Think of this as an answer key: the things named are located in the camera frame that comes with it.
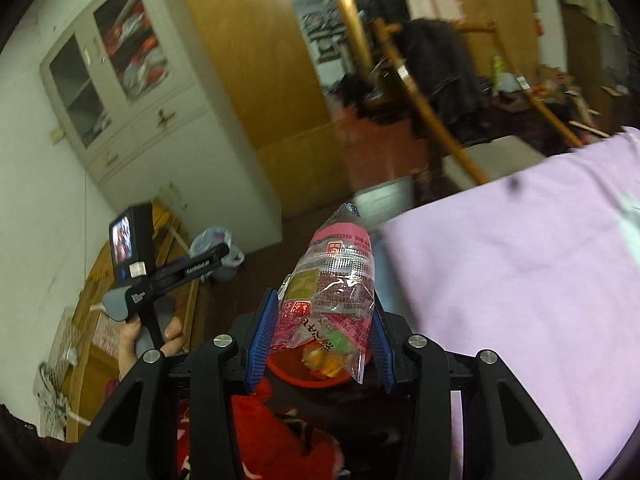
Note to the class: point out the wooden door panel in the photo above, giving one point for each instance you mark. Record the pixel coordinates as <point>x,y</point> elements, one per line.
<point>260,85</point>

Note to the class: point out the grey bin with plastic bag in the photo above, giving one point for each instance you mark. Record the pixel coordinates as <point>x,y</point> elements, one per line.
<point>210,240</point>

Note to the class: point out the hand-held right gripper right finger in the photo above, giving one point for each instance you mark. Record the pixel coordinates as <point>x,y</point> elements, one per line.
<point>382,355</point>

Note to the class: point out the red fuzzy clothing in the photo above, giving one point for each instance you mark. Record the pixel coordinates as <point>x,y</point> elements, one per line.
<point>260,425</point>

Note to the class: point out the white metal cabinet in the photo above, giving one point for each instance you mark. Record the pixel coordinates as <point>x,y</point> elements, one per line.
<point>165,125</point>

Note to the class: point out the purple printed tablecloth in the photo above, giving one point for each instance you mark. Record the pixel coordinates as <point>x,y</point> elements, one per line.
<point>525,285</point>

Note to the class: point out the clear pink snack bag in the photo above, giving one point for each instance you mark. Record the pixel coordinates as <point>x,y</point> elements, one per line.
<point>330,280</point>

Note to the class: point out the wooden armchair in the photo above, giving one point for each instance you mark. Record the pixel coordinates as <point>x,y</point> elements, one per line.
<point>470,166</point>

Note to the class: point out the grey chair cushion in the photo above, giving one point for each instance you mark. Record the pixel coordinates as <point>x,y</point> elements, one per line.
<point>500,155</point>

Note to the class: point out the person's left hand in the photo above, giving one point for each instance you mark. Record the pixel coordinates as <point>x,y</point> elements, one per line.
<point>129,350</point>

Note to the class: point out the person's left forearm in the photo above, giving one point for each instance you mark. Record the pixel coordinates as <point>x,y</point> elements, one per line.
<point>30,445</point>

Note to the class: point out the dark jacket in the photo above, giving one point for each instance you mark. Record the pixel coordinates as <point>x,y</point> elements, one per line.
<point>440,75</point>

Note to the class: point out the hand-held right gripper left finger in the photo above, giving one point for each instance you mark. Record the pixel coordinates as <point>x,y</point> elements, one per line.
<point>262,340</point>

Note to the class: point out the tan fringed seat mat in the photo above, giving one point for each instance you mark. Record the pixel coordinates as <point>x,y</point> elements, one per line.
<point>50,395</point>

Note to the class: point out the red plastic basket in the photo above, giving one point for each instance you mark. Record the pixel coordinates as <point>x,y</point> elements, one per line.
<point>290,375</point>

